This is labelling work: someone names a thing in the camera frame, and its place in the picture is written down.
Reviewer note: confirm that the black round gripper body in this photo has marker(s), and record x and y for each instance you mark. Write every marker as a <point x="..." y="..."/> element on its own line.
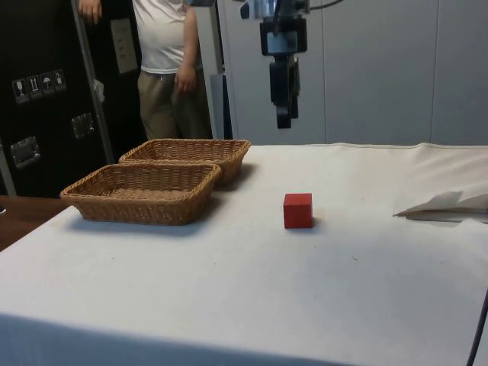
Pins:
<point x="284" y="26"/>

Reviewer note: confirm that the black bar gripper finger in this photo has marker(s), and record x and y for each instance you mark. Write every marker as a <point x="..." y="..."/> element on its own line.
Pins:
<point x="295" y="85"/>
<point x="280" y="84"/>

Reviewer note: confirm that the brown wicker basket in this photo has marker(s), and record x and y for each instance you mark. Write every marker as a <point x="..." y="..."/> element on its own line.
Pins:
<point x="190" y="154"/>
<point x="141" y="192"/>

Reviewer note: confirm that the red cube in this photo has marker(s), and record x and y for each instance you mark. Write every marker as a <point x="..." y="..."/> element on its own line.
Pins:
<point x="297" y="210"/>

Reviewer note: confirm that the pale locker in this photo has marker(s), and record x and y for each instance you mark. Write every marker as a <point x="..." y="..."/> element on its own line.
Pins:
<point x="463" y="76"/>
<point x="251" y="95"/>

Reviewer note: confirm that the person in white shirt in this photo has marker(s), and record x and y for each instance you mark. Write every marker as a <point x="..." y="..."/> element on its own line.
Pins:
<point x="164" y="49"/>

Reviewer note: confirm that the black cabinet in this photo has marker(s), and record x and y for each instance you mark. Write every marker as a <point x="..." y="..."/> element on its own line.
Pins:
<point x="45" y="95"/>

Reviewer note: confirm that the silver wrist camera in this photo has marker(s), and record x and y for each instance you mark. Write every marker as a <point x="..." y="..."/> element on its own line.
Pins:
<point x="256" y="7"/>

